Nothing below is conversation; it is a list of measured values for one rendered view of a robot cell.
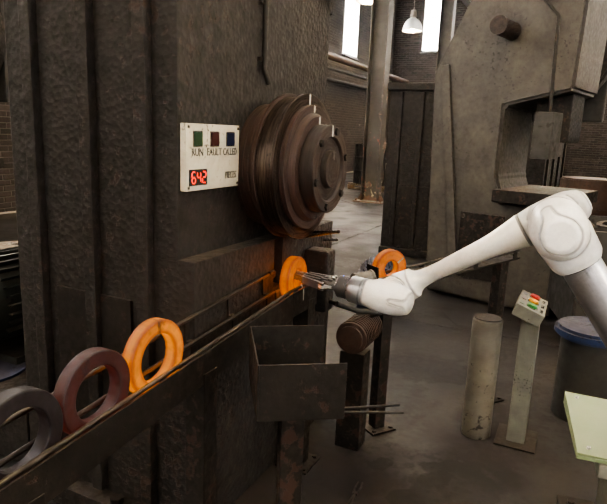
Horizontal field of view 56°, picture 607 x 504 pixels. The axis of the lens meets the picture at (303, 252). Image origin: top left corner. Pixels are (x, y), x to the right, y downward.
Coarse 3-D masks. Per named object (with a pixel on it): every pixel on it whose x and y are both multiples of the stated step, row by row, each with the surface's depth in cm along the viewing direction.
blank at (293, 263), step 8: (296, 256) 196; (288, 264) 191; (296, 264) 194; (304, 264) 200; (288, 272) 190; (280, 280) 191; (288, 280) 190; (296, 280) 200; (280, 288) 191; (288, 288) 191
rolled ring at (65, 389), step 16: (80, 352) 116; (96, 352) 116; (112, 352) 119; (64, 368) 112; (80, 368) 112; (112, 368) 121; (128, 368) 124; (64, 384) 110; (80, 384) 113; (112, 384) 124; (128, 384) 125; (64, 400) 109; (112, 400) 123; (64, 416) 110; (96, 416) 120
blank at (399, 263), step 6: (384, 252) 228; (390, 252) 229; (396, 252) 230; (378, 258) 228; (384, 258) 228; (390, 258) 230; (396, 258) 231; (402, 258) 233; (372, 264) 230; (378, 264) 227; (384, 264) 229; (396, 264) 232; (402, 264) 233; (384, 270) 229; (396, 270) 233; (402, 270) 234; (384, 276) 230
